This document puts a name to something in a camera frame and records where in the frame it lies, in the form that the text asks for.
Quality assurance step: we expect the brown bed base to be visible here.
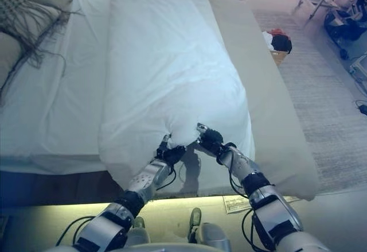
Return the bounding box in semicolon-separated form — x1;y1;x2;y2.
0;170;131;207

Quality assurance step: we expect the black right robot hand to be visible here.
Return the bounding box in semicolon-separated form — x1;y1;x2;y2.
196;122;228;162

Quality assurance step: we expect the white garment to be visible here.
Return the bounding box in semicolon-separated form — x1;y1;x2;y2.
261;30;275;51

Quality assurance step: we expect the black garment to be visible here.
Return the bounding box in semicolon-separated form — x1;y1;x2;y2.
271;35;293;55

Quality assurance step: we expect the silver left robot leg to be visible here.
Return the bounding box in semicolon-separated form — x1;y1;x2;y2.
125;216;151;247

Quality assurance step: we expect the silver right robot leg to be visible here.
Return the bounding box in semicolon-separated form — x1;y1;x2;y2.
187;207;232;247

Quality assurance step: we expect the beige bedspread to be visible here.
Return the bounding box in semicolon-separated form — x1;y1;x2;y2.
197;0;321;201

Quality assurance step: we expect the white bed sheet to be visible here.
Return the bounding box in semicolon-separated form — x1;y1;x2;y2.
0;0;114;176

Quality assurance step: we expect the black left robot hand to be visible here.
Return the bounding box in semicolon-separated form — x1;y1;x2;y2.
156;133;188;168

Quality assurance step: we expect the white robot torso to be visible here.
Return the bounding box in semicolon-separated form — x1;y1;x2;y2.
42;239;330;252

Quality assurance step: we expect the grey fringed woven cushion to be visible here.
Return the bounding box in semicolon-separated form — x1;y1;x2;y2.
0;0;84;69

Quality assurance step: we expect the white framed equipment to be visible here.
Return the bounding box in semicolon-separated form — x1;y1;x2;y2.
349;57;367;84

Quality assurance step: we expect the silver robot leg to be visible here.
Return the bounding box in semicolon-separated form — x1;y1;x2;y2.
125;216;151;247
187;207;232;247

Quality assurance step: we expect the black white wheeled machine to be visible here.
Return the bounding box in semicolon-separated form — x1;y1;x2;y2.
323;0;367;61

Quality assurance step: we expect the white duvet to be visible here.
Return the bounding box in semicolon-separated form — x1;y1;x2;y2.
99;0;256;197

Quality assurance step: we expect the grey area rug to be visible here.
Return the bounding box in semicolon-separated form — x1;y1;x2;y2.
223;0;367;215

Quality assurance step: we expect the metal frame table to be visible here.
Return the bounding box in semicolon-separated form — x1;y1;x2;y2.
300;0;346;25

